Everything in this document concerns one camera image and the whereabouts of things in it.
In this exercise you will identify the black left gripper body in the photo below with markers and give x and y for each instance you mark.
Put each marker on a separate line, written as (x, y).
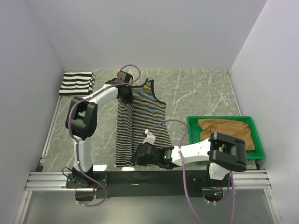
(128, 96)

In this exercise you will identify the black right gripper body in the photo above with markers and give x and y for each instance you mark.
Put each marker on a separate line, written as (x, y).
(140, 161)

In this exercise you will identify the thin striped black tank top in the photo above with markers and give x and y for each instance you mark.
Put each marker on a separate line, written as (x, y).
(144, 113)

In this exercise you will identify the wide striped black white tank top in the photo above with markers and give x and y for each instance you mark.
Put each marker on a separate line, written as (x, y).
(77, 84)

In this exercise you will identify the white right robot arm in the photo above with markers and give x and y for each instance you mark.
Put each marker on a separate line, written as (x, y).
(225, 153)

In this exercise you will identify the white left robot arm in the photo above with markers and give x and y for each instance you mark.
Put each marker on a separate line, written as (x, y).
(82, 118)

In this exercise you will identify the tan tank top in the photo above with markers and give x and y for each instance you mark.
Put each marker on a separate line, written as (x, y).
(232, 128)

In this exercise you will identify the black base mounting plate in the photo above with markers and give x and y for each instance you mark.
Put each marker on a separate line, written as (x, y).
(143, 183)

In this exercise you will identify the green plastic bin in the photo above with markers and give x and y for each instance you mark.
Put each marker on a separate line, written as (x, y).
(194, 132)

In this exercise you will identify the aluminium rail frame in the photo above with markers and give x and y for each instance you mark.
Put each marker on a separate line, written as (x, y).
(46, 200)

